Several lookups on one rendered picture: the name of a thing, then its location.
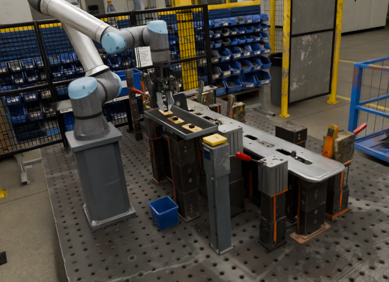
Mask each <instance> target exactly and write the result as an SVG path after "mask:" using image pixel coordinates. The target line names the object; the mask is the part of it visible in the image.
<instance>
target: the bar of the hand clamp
mask: <svg viewBox="0 0 389 282"><path fill-rule="evenodd" d="M152 74H153V73H152V72H150V73H149V74H147V73H145V74H143V77H142V78H144V79H145V82H146V86H147V89H148V93H149V95H150V96H151V94H152V83H151V79H150V76H151V75H152Z"/></svg>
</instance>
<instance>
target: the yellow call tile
mask: <svg viewBox="0 0 389 282"><path fill-rule="evenodd" d="M203 141H204V142H206V143H208V144H210V145H212V146H214V145H218V144H221V143H223V142H226V141H227V138H225V137H223V136H221V135H219V134H214V135H211V136H208V137H204V138H203Z"/></svg>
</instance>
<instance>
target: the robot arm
mask: <svg viewBox="0 0 389 282"><path fill-rule="evenodd" d="M27 1H28V3H29V4H30V5H31V6H32V7H33V8H34V9H35V10H36V11H38V12H39V13H41V14H43V15H45V16H52V17H54V18H56V19H57V20H60V22H61V24H62V26H63V28H64V30H65V32H66V34H67V36H68V38H69V40H70V42H71V44H72V46H73V48H74V50H75V52H76V54H77V56H78V58H79V60H80V62H81V64H82V66H83V68H84V70H85V72H86V74H85V77H84V78H80V79H76V80H74V81H72V82H71V83H70V84H69V85H68V92H69V93H68V95H69V97H70V100H71V105H72V110H73V113H74V118H75V123H74V137H75V139H76V140H80V141H90V140H96V139H99V138H102V137H105V136H106V135H108V134H109V133H110V132H111V130H110V126H109V124H108V122H107V120H106V119H105V117H104V115H103V112H102V106H101V105H102V104H105V103H106V102H108V101H111V100H113V99H115V98H116V97H117V96H118V95H119V94H120V93H121V91H122V81H121V80H120V78H119V76H118V75H117V74H115V73H113V72H111V70H110V68H109V67H107V66H106V65H104V63H103V62H102V59H101V57H100V55H99V54H98V51H97V49H96V47H95V45H94V43H93V41H92V39H93V40H95V41H97V42H98V43H100V44H102V47H103V48H104V50H105V51H106V52H107V53H109V54H118V53H121V52H123V51H126V50H130V49H133V48H136V47H150V51H151V61H152V65H153V66H154V67H157V68H156V69H155V70H154V72H153V74H152V75H151V81H152V82H153V85H152V94H153V96H154V98H155V100H156V102H157V104H158V106H159V108H160V109H161V110H162V111H163V112H164V106H163V100H162V98H163V94H162V93H164V92H165V96H166V98H167V99H166V102H167V105H166V106H167V109H168V111H169V110H170V108H171V106H172V104H174V99H173V93H174V90H177V86H176V80H175V77H173V76H171V75H170V70H169V67H170V54H171V52H170V51H169V44H168V31H167V26H166V22H165V21H164V20H157V21H149V22H147V26H146V27H135V28H132V27H128V28H124V29H122V30H120V31H119V30H117V29H115V28H113V27H111V26H110V25H108V24H106V23H105V22H103V21H101V20H99V19H97V18H95V17H94V16H92V15H90V14H88V13H86V12H84V11H83V10H81V9H80V6H79V0H27ZM174 81H175V84H174Z"/></svg>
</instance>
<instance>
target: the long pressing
mask: <svg viewBox="0 0 389 282"><path fill-rule="evenodd" d="M187 105H188V110H190V109H191V110H193V112H190V113H192V114H194V115H196V113H200V114H202V115H200V116H199V115H197V116H199V117H201V118H203V117H206V116H207V117H209V118H211V119H224V120H225V121H223V124H226V123H230V122H233V123H235V124H238V125H240V126H242V127H243V150H245V151H247V152H249V153H251V154H253V155H255V156H257V157H259V158H261V159H263V158H266V157H268V156H271V155H274V154H277V155H279V156H282V157H284V158H286V159H288V172H289V173H291V174H293V175H295V176H297V177H299V178H301V179H303V180H305V181H307V182H321V181H324V180H326V179H328V178H330V177H332V176H334V175H336V174H339V173H341V172H342V171H344V170H345V166H344V165H343V164H342V163H340V162H337V161H335V160H332V159H330V158H327V157H325V156H322V155H320V154H318V153H315V152H313V151H310V150H308V149H305V148H303V147H300V146H298V145H295V144H293V143H291V142H288V141H286V140H283V139H281V138H278V137H276V136H273V135H271V134H268V133H265V132H264V131H261V130H258V129H256V128H254V127H251V126H249V125H246V124H243V123H241V122H238V121H236V120H234V119H231V118H228V117H227V116H224V115H221V114H219V113H216V112H214V111H212V110H210V109H209V107H207V106H205V105H203V104H200V103H198V102H195V101H192V100H190V99H188V98H187ZM204 119H205V118H204ZM205 120H207V119H205ZM246 135H250V136H253V137H255V138H257V140H251V139H249V138H247V137H245V136H246ZM260 142H266V143H268V144H270V145H273V147H270V148H269V147H267V146H264V145H262V144H260ZM250 143H251V144H250ZM278 149H282V150H284V151H287V152H289V153H291V152H292V151H293V150H294V151H296V155H297V157H295V158H293V157H291V155H289V156H287V155H285V154H282V153H280V152H277V151H276V150H278ZM301 152H302V153H301ZM296 158H302V159H305V160H307V161H309V162H312V164H309V165H308V164H304V163H302V162H300V161H298V160H295V159H296Z"/></svg>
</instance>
